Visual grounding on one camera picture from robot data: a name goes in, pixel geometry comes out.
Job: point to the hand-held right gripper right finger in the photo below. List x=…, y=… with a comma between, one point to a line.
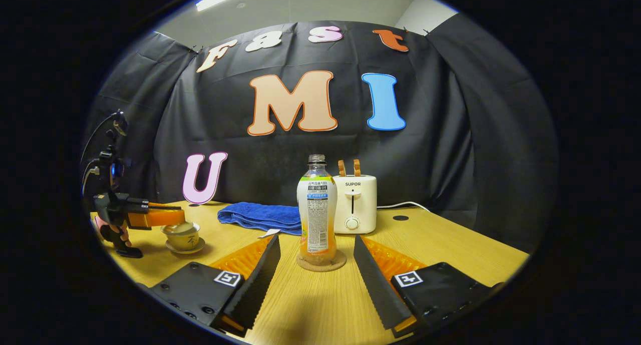
x=378, y=290

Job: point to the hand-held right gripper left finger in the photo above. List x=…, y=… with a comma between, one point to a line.
x=255, y=285

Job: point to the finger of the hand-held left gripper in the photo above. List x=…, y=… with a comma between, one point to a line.
x=160, y=217

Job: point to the white teacup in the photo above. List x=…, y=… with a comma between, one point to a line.
x=183, y=241

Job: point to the round cork coaster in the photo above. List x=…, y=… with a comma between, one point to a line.
x=320, y=267

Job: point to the clear plastic water bottle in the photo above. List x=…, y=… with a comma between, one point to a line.
x=317, y=215

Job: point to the blue folded towel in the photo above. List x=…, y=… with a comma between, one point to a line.
x=260, y=217

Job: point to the white toaster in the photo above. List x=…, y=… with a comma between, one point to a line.
x=358, y=205

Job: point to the bread slice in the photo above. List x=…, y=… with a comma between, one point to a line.
x=357, y=167
x=342, y=168

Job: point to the black backdrop cloth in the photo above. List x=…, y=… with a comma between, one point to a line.
x=450, y=134

